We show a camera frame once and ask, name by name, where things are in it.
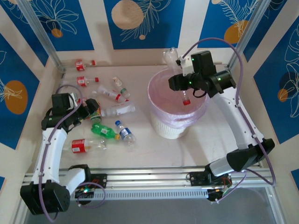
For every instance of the aluminium front rail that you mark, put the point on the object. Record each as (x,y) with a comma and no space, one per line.
(144,177)

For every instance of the black base electronics board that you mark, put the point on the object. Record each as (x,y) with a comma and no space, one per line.
(198,178)
(100,180)

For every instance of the large clear bottle white label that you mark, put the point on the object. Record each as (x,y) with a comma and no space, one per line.
(119,108)

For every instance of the clear bottle blue label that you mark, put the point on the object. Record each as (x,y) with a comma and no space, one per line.
(125,133)

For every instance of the clear bottle large red label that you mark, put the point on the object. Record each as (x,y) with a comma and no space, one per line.
(78,145)

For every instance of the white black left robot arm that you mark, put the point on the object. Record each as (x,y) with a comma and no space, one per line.
(52,154)

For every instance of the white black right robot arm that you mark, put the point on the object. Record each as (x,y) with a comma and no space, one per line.
(233,116)

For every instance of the small bottle white label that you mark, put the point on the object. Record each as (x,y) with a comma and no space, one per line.
(116,81)

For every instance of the clear cola bottle red cap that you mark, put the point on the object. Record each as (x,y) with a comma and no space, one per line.
(170,58)
(80,65)
(81,81)

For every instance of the clear bottle red white label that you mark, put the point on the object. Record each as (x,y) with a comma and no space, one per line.
(109,93)

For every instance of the green bottle yellow-green cap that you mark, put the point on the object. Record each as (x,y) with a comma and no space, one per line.
(102,130)

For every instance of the white bin with plastic liner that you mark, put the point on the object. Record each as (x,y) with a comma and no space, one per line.
(163,93)

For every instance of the aluminium frame post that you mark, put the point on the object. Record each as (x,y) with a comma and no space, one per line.
(246,30)
(37,25)

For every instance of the white round bin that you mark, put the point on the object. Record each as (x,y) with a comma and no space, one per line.
(168,131)

